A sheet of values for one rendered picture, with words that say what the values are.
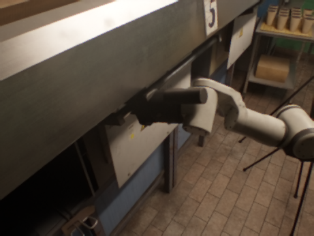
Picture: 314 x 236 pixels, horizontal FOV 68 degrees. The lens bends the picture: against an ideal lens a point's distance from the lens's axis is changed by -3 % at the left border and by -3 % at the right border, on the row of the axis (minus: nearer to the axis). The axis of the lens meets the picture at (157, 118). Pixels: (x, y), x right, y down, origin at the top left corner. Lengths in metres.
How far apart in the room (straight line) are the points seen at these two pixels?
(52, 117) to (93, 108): 0.08
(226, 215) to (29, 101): 1.87
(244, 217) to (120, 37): 1.84
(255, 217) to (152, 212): 0.82
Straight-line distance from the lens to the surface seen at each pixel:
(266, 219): 2.17
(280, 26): 2.92
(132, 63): 0.52
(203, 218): 2.05
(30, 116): 0.39
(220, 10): 0.92
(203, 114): 0.52
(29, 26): 0.41
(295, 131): 0.63
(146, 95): 0.62
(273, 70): 3.15
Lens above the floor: 1.79
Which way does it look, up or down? 39 degrees down
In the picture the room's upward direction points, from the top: 2 degrees counter-clockwise
